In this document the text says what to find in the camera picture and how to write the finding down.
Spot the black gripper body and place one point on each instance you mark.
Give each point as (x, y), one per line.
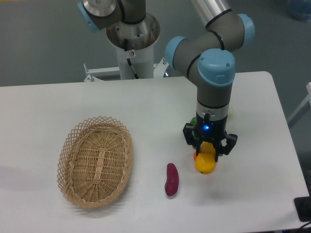
(208, 130)

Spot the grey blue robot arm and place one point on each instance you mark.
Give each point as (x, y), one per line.
(207, 62)

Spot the orange fruit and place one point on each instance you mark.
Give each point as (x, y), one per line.
(195, 155)

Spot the green vegetable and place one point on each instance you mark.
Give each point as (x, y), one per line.
(193, 123)

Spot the purple sweet potato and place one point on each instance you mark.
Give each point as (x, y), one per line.
(172, 181)

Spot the woven wicker basket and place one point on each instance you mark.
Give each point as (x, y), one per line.
(95, 162)

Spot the black device at table edge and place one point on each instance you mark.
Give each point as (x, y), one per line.
(303, 208)

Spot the blue bag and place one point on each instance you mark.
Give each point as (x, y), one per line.
(300, 9)

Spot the white metal frame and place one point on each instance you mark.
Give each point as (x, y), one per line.
(301, 109)

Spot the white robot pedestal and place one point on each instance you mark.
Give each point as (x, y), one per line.
(134, 45)

